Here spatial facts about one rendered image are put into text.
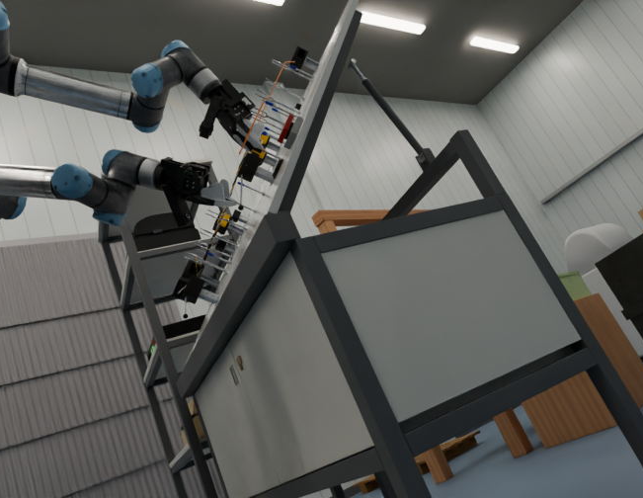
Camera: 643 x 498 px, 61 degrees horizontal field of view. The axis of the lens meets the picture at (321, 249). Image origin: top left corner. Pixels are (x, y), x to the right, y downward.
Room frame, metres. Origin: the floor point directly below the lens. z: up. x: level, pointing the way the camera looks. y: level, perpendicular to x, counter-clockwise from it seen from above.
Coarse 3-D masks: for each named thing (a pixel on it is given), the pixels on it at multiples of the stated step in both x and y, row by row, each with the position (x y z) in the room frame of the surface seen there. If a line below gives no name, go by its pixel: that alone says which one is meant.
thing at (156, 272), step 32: (192, 160) 2.19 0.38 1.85; (160, 192) 2.30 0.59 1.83; (128, 224) 2.46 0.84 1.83; (128, 256) 2.01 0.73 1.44; (160, 256) 2.08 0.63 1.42; (192, 256) 2.27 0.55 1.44; (224, 256) 2.39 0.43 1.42; (128, 288) 2.25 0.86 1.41; (160, 288) 2.46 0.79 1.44; (128, 320) 2.47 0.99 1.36; (160, 352) 2.00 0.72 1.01; (160, 384) 2.52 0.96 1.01; (160, 416) 2.48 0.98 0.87; (192, 448) 1.99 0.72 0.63
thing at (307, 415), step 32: (288, 256) 1.02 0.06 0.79; (288, 288) 1.06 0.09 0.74; (256, 320) 1.26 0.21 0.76; (288, 320) 1.11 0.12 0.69; (256, 352) 1.32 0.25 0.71; (288, 352) 1.17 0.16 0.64; (320, 352) 1.05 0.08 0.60; (256, 384) 1.39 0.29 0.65; (288, 384) 1.22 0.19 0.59; (320, 384) 1.10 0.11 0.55; (256, 416) 1.47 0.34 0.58; (288, 416) 1.28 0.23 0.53; (320, 416) 1.15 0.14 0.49; (352, 416) 1.04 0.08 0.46; (288, 448) 1.34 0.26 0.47; (320, 448) 1.20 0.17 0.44; (352, 448) 1.08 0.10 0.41; (288, 480) 1.41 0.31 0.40
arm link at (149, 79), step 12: (156, 60) 1.09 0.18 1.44; (168, 60) 1.10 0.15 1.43; (132, 72) 1.07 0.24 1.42; (144, 72) 1.06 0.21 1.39; (156, 72) 1.08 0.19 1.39; (168, 72) 1.10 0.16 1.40; (180, 72) 1.13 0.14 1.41; (132, 84) 1.10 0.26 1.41; (144, 84) 1.08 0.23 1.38; (156, 84) 1.09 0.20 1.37; (168, 84) 1.12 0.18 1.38; (144, 96) 1.11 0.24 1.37; (156, 96) 1.14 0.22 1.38; (156, 108) 1.18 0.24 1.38
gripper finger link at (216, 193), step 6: (216, 186) 1.19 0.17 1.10; (222, 186) 1.19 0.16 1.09; (204, 192) 1.20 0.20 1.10; (210, 192) 1.20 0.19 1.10; (216, 192) 1.20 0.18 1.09; (222, 192) 1.20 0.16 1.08; (210, 198) 1.21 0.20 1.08; (216, 198) 1.21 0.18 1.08; (222, 198) 1.21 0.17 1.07; (216, 204) 1.21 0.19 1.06; (222, 204) 1.21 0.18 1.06; (228, 204) 1.22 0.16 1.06; (234, 204) 1.23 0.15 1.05
